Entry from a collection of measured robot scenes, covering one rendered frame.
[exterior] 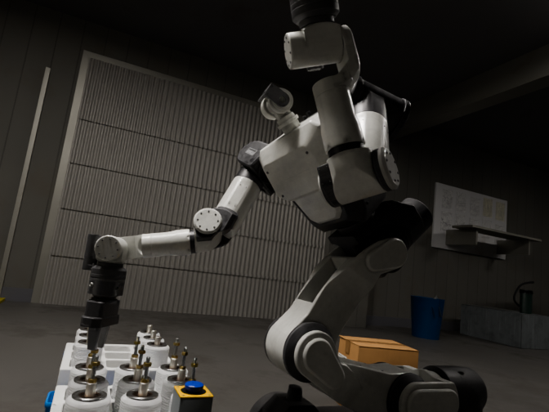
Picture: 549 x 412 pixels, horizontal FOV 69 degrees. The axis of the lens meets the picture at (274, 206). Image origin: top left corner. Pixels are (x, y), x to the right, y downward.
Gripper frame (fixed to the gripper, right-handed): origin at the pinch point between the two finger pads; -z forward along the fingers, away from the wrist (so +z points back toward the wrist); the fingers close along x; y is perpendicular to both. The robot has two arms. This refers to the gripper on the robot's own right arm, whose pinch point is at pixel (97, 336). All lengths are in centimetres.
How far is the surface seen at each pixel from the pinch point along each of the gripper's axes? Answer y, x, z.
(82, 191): 188, 253, 74
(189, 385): -31.5, -15.6, -3.1
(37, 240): 216, 241, 21
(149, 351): 4.5, 44.6, -12.8
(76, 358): 24.8, 32.0, -15.5
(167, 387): -17.9, 8.4, -12.0
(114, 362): 18, 46, -19
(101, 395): -8.8, -9.0, -10.6
